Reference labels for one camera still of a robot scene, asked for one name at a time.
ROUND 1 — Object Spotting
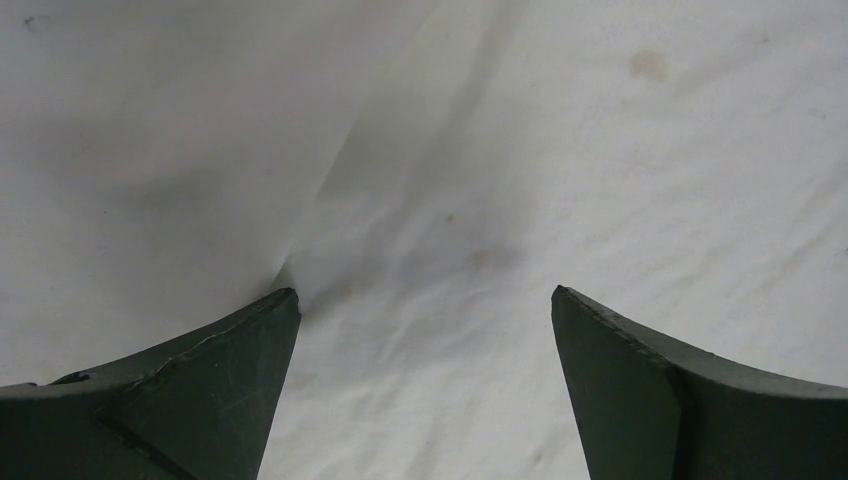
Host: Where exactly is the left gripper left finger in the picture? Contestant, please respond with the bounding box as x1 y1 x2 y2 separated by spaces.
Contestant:
1 289 301 479

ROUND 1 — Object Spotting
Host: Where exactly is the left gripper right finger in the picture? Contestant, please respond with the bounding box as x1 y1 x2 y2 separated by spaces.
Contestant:
552 286 847 479

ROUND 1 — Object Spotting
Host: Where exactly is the white t shirt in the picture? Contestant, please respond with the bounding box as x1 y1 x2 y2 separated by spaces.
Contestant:
260 1 847 479

